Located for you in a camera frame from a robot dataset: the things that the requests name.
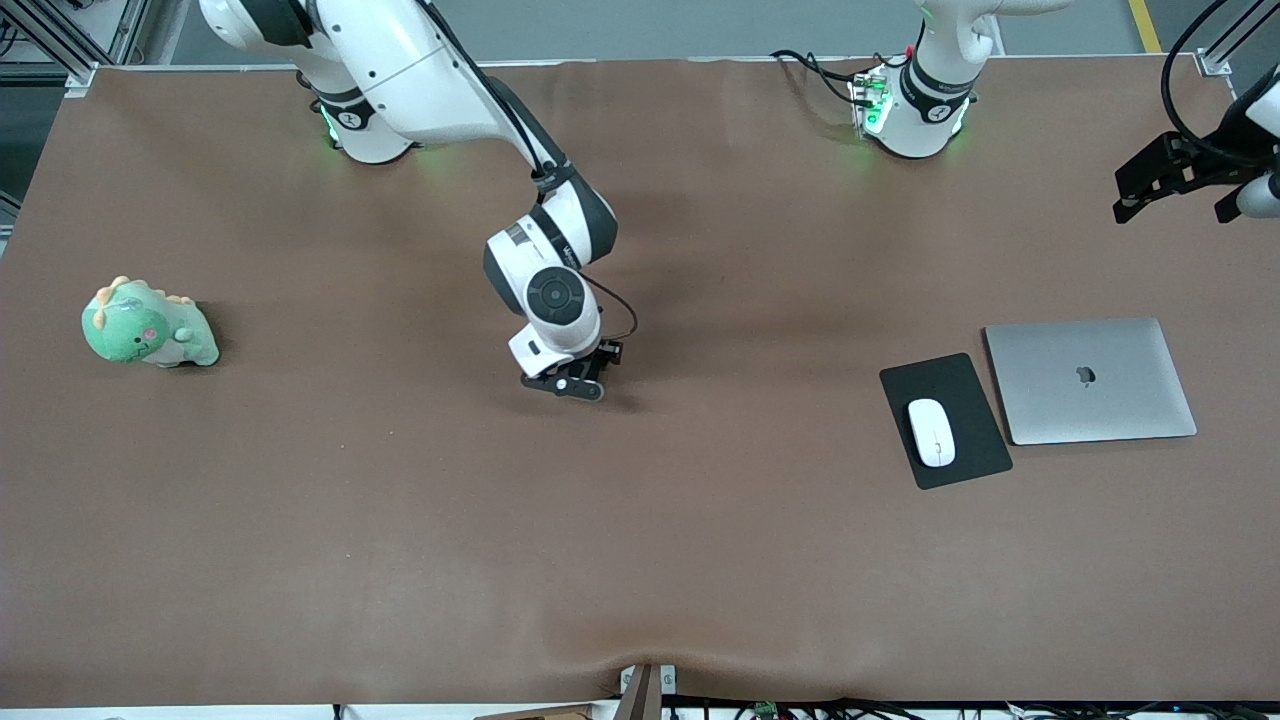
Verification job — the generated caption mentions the white computer mouse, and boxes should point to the white computer mouse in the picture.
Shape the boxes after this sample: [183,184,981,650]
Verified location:
[907,398,957,468]

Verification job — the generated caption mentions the black mouse pad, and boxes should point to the black mouse pad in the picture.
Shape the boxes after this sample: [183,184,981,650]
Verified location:
[879,352,1014,491]

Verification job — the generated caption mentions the brown table cover sheet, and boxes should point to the brown table cover sheet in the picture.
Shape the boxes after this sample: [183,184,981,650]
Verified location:
[0,55,1280,706]

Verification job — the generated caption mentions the silver laptop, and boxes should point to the silver laptop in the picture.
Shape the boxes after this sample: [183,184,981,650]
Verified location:
[984,318,1198,446]

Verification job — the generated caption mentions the brown cardboard piece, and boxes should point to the brown cardboard piece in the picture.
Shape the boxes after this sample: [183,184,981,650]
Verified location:
[475,705,621,720]

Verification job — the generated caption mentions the green plush dinosaur toy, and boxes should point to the green plush dinosaur toy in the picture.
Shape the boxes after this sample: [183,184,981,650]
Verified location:
[81,276,220,369]

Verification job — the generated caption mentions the aluminium frame profile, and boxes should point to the aluminium frame profile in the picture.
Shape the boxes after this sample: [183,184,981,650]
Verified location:
[0,0,151,96]
[1195,0,1280,79]

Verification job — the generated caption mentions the metal bracket with post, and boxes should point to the metal bracket with post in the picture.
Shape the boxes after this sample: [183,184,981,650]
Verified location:
[618,663,678,720]

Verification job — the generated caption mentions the black base cables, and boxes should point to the black base cables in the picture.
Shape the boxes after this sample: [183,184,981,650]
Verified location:
[770,48,881,109]

